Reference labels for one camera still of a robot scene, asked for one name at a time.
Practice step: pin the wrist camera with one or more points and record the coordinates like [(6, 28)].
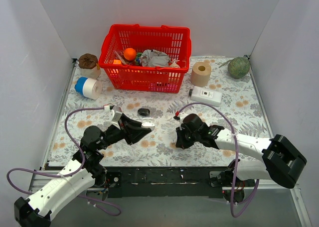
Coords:
[(179, 116), (113, 114)]

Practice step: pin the brown paper roll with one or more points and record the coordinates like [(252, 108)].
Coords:
[(200, 74)]

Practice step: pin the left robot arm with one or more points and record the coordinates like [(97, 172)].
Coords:
[(82, 171)]

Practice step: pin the white earbud charging case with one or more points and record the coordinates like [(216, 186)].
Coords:
[(148, 122)]

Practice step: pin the green melon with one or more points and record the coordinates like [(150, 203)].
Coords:
[(238, 67)]

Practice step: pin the white rectangular bottle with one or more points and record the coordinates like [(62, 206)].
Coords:
[(206, 96)]

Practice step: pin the floral table mat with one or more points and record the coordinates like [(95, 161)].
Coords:
[(240, 108)]

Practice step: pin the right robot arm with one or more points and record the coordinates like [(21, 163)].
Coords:
[(274, 159)]

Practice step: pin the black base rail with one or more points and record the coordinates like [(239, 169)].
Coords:
[(123, 182)]

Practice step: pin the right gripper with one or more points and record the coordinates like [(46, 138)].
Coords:
[(181, 137)]

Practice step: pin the small orange box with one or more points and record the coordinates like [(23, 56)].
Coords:
[(117, 62)]

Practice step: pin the black earbud charging case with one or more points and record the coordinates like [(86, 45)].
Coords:
[(144, 112)]

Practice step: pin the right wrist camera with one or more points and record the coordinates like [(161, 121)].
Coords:
[(179, 116)]

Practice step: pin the beige toy in basket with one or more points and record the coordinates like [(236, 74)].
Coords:
[(174, 65)]

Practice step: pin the crumpled grey foil bag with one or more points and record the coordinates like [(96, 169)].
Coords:
[(154, 58)]

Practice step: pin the orange fruit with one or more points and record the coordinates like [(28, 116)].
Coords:
[(130, 54)]

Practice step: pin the red plastic shopping basket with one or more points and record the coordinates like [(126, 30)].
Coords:
[(131, 75)]

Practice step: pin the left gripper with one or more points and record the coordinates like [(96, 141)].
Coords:
[(125, 130)]

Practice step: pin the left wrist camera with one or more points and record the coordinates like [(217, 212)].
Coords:
[(113, 114)]

